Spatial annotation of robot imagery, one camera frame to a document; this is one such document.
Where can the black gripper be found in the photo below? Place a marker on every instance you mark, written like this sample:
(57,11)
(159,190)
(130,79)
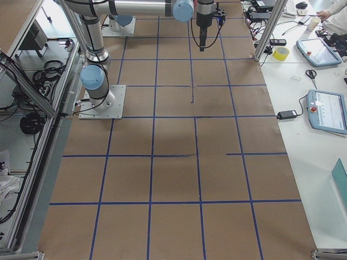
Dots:
(203,19)

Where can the person's hand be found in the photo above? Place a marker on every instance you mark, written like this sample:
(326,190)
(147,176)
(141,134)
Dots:
(323,15)

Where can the yellow tape roll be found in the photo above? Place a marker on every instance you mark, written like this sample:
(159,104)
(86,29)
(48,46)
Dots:
(281,53)

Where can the white paper cup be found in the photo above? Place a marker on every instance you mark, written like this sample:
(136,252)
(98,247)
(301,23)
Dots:
(313,23)

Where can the far teach pendant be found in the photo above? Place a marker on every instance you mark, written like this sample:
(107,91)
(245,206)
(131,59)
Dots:
(318,53)

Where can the teach pendant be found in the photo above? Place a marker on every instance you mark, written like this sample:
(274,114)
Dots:
(318,53)
(327,111)

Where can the black power adapter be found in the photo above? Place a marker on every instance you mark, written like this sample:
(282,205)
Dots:
(287,114)

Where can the near teach pendant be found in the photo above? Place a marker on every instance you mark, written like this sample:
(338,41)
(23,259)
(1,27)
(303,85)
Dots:
(327,111)

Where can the grey electronics box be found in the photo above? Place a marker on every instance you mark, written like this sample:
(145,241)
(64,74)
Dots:
(35,39)

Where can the teal folder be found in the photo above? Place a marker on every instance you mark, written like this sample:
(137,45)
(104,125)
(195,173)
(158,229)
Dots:
(340,179)

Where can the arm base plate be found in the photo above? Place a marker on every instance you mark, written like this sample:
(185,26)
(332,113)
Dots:
(127,32)
(111,108)

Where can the aluminium frame post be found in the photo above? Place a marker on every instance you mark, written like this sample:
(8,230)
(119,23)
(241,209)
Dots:
(274,17)

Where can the black handled scissors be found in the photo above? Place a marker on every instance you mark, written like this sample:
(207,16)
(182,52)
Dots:
(312,75)

